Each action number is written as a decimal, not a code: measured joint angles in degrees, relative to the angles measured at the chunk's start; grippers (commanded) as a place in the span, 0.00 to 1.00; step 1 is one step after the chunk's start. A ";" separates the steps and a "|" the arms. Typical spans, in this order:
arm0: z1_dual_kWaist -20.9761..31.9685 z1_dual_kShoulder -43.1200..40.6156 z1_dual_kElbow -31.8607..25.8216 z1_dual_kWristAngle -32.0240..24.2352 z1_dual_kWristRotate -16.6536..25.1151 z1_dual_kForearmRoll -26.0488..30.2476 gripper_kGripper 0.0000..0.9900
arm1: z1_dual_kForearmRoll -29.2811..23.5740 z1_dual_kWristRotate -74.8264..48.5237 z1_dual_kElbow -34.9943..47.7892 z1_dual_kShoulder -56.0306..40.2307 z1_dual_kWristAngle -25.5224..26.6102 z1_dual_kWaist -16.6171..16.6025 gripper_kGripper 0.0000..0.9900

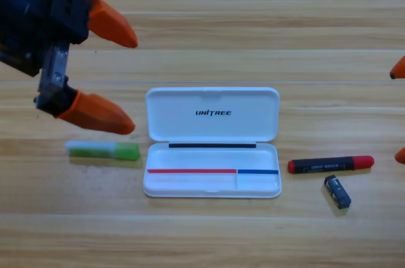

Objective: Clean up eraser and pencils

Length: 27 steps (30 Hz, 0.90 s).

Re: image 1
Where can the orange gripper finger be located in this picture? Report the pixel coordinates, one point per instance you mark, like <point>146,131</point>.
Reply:
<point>101,114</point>
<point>401,156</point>
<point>110,24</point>
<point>399,70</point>

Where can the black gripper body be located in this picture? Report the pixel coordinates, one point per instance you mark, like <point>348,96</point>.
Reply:
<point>28,17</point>

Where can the green highlighter pen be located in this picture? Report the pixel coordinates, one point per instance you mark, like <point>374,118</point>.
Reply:
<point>101,151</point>

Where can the black marker with red cap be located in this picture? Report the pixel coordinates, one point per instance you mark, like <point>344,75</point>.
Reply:
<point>329,164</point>

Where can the white Unitree pencil case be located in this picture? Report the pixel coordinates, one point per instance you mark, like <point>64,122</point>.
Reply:
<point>212,116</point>

